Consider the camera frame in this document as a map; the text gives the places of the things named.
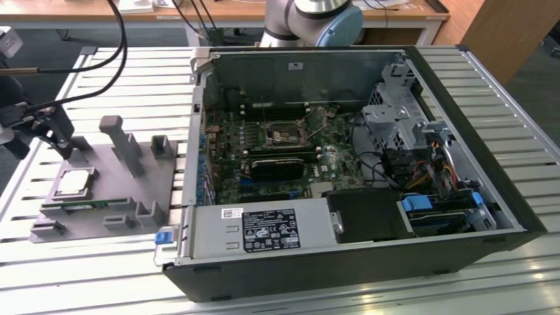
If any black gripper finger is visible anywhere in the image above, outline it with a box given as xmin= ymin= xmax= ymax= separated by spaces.
xmin=27 ymin=105 xmax=76 ymax=161
xmin=4 ymin=131 xmax=32 ymax=161

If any silver CPU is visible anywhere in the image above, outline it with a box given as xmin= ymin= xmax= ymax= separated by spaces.
xmin=55 ymin=169 xmax=96 ymax=194

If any metal socket cover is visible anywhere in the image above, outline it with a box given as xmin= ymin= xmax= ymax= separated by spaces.
xmin=301 ymin=105 xmax=339 ymax=135

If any CPU socket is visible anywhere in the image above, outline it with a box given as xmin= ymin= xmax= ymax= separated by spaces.
xmin=259 ymin=119 xmax=313 ymax=148

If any grey parts rack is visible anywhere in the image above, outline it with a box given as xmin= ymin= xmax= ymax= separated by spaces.
xmin=28 ymin=115 xmax=180 ymax=244

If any green RAM stick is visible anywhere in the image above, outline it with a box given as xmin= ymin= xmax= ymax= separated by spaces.
xmin=60 ymin=199 xmax=111 ymax=211

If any wooden desk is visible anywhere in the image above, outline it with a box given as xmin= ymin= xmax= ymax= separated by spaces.
xmin=0 ymin=0 xmax=452 ymax=47

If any white cardboard box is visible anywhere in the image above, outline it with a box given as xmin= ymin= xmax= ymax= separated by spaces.
xmin=119 ymin=0 xmax=156 ymax=14

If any silver power supply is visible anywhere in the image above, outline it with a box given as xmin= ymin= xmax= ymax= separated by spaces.
xmin=175 ymin=203 xmax=339 ymax=266

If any black RAM slot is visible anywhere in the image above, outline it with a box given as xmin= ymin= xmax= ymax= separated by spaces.
xmin=245 ymin=155 xmax=321 ymax=161
xmin=240 ymin=106 xmax=309 ymax=112
xmin=240 ymin=110 xmax=308 ymax=117
xmin=240 ymin=101 xmax=311 ymax=108
xmin=243 ymin=114 xmax=307 ymax=121
xmin=245 ymin=146 xmax=321 ymax=153
xmin=245 ymin=150 xmax=321 ymax=157

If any black graphics card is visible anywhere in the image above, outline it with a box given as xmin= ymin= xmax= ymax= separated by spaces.
xmin=247 ymin=156 xmax=307 ymax=182

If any silver chipset heatsink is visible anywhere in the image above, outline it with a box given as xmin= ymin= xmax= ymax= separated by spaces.
xmin=309 ymin=182 xmax=335 ymax=198

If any green motherboard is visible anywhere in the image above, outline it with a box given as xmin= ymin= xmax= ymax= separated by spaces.
xmin=201 ymin=103 xmax=383 ymax=204

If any black PC case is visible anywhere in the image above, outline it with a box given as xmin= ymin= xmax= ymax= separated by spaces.
xmin=161 ymin=45 xmax=548 ymax=303

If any black drive cover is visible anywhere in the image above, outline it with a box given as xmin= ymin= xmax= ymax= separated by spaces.
xmin=325 ymin=188 xmax=417 ymax=244

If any silver drive cage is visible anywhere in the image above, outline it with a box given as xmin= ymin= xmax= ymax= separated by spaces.
xmin=352 ymin=62 xmax=452 ymax=155

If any blue disk carrier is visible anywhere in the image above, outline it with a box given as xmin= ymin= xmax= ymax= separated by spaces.
xmin=400 ymin=193 xmax=435 ymax=213

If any disk bay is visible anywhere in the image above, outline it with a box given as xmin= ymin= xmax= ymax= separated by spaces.
xmin=396 ymin=186 xmax=500 ymax=239

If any wooden cabinet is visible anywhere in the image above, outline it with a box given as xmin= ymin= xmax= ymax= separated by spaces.
xmin=432 ymin=0 xmax=560 ymax=87

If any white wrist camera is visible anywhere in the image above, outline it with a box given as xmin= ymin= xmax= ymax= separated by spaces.
xmin=0 ymin=26 xmax=24 ymax=55

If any multicolour wire bundle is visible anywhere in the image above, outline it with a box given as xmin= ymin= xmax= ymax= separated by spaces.
xmin=404 ymin=139 xmax=463 ymax=200

